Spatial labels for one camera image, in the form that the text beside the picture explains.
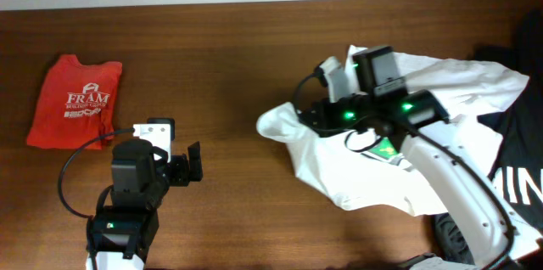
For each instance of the folded red FRAM t-shirt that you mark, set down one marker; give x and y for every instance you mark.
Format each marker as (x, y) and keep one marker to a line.
(76, 104)

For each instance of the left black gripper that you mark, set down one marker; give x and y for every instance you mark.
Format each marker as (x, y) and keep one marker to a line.
(181, 174)

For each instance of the white t-shirt with robot print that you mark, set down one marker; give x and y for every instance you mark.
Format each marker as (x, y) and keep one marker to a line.
(466, 88)

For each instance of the dark grey garment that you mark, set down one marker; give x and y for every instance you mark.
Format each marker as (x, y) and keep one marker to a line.
(450, 240)

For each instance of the black t-shirt with white letters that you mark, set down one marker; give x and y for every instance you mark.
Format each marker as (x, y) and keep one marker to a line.
(518, 167)

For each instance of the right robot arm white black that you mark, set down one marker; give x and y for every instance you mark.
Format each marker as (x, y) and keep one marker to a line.
(419, 127)

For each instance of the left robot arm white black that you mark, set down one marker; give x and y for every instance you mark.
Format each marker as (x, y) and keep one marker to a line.
(120, 234)

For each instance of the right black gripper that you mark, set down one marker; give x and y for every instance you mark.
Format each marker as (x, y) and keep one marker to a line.
(327, 121)

